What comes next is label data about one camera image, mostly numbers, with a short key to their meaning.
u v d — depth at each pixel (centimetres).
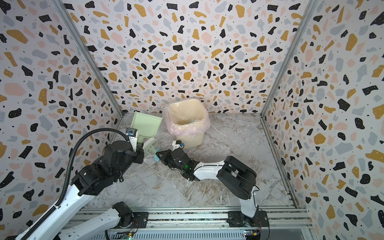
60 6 69
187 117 102
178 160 64
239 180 47
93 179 42
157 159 95
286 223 75
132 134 55
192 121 102
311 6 71
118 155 46
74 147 42
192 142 84
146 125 71
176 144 80
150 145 85
